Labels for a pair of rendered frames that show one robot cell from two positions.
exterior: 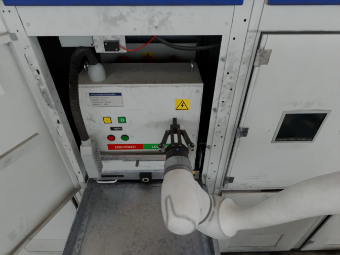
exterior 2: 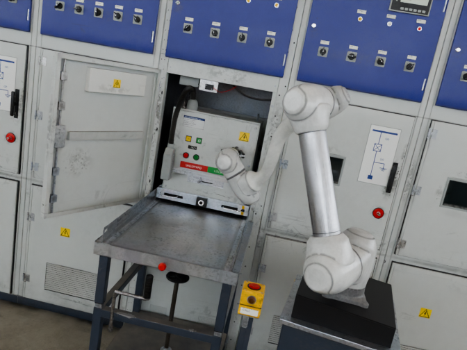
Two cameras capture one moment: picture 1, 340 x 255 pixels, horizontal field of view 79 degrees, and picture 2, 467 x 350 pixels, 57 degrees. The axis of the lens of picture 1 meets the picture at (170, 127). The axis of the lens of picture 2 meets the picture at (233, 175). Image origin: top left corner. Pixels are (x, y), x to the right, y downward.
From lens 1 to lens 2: 168 cm
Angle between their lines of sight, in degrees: 26
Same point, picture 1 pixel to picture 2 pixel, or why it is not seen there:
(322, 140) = (345, 186)
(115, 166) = (178, 186)
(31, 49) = (165, 79)
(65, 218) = not seen: hidden behind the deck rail
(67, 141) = (155, 147)
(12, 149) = (128, 130)
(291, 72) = not seen: hidden behind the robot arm
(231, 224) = (252, 177)
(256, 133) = (294, 167)
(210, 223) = (241, 177)
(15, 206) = (110, 173)
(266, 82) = not seen: hidden behind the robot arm
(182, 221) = (225, 157)
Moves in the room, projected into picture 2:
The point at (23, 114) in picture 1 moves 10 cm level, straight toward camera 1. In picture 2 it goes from (142, 114) to (149, 117)
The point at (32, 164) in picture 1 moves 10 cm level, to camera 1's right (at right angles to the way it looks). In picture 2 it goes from (130, 151) to (147, 154)
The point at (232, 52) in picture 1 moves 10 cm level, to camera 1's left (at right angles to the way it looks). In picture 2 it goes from (278, 103) to (260, 99)
